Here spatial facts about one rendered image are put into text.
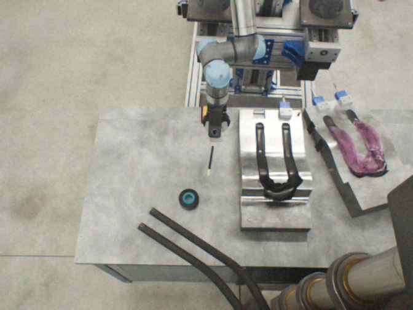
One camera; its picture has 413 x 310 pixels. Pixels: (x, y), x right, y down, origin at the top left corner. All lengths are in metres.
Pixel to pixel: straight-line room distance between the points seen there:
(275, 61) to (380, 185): 0.82
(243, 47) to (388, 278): 0.88
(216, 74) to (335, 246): 0.79
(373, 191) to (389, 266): 0.96
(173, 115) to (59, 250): 1.17
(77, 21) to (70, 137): 1.10
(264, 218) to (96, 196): 0.67
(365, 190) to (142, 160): 0.89
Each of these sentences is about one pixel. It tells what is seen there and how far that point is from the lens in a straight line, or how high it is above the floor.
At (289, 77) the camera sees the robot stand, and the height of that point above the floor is 0.21.
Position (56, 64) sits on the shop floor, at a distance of 3.09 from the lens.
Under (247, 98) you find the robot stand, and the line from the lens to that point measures 2.42.
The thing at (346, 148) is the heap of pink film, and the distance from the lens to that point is 1.52.
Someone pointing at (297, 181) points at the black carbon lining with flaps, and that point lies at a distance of 1.39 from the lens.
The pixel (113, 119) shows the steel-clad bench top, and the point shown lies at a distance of 1.68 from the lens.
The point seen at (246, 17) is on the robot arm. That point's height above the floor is 1.35.
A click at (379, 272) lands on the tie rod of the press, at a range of 0.57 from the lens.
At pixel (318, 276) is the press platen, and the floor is 1.29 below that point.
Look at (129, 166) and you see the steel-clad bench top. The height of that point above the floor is 0.80.
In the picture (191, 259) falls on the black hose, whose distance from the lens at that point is 1.33.
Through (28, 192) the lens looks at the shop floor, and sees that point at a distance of 2.60.
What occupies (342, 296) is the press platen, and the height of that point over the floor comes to 1.54.
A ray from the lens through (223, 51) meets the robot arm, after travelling 1.22.
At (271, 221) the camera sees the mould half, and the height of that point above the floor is 0.86.
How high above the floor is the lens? 2.18
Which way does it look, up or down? 64 degrees down
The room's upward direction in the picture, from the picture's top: 1 degrees counter-clockwise
